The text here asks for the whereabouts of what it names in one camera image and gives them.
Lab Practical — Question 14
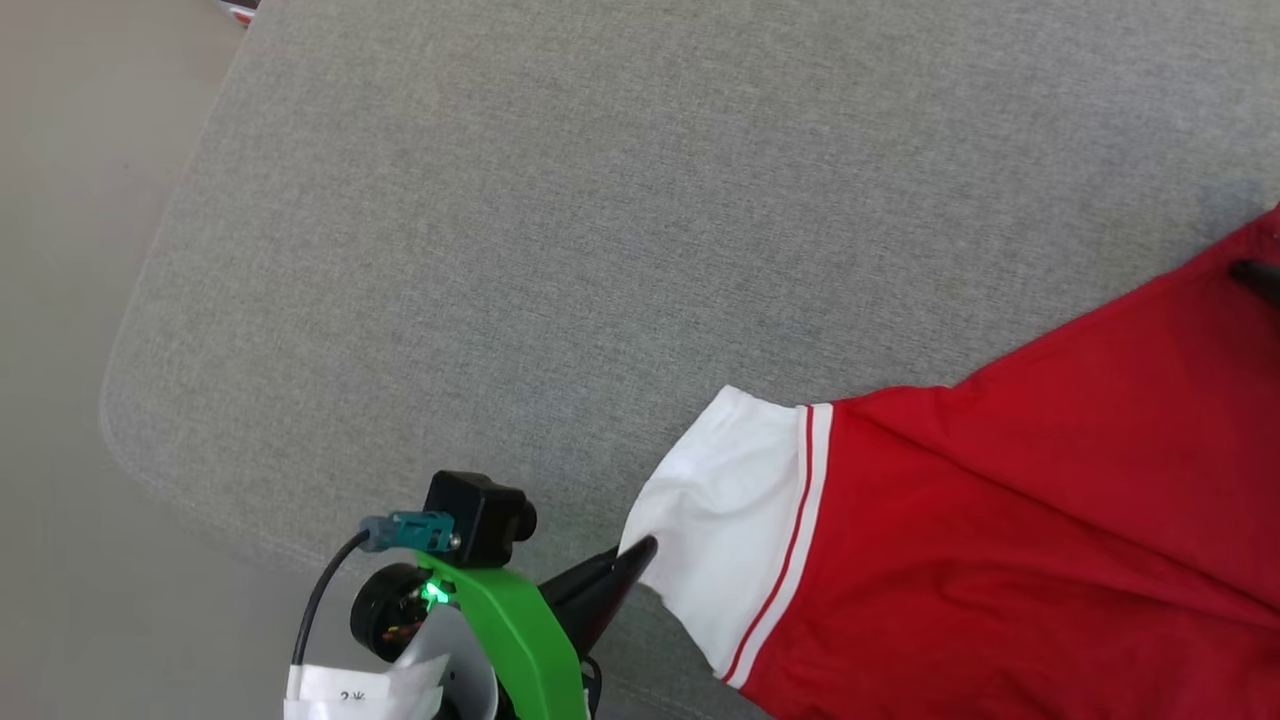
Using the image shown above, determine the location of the thin black camera cable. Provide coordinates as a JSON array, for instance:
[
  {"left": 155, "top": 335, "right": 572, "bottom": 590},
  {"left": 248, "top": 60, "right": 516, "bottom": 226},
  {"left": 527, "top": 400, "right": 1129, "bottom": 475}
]
[{"left": 291, "top": 530, "right": 374, "bottom": 669}]

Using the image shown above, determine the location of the teal cable connector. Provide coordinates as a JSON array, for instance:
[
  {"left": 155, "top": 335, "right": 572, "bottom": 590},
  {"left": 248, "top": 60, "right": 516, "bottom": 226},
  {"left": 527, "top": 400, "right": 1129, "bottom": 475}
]
[{"left": 359, "top": 510, "right": 460, "bottom": 555}]

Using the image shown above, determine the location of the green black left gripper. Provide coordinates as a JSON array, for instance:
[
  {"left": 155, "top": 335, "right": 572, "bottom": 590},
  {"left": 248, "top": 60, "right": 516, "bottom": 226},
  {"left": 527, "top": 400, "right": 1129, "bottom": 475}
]
[{"left": 412, "top": 536, "right": 659, "bottom": 720}]

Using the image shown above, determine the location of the red garment with white trim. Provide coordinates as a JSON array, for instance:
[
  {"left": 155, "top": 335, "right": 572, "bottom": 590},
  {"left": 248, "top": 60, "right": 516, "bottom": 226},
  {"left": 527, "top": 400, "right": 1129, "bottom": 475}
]
[{"left": 618, "top": 205, "right": 1280, "bottom": 720}]

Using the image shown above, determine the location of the white paper label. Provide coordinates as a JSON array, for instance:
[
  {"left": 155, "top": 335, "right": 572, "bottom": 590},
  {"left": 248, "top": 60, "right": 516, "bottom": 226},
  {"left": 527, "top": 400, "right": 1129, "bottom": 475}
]
[{"left": 284, "top": 655, "right": 451, "bottom": 720}]

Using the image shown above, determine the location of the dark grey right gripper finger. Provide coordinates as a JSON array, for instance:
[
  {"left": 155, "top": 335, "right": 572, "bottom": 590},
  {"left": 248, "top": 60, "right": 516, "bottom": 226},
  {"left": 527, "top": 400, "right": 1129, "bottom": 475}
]
[{"left": 1228, "top": 259, "right": 1280, "bottom": 307}]

